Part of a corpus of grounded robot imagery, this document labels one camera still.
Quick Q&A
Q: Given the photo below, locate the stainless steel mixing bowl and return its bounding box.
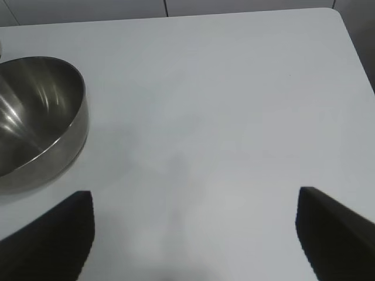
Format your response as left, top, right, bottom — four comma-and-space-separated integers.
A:
0, 56, 89, 196

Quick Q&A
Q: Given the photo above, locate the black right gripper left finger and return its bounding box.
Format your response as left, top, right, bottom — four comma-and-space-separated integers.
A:
0, 190, 96, 281

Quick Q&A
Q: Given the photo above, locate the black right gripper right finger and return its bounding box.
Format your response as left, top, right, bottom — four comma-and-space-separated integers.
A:
294, 186, 375, 281

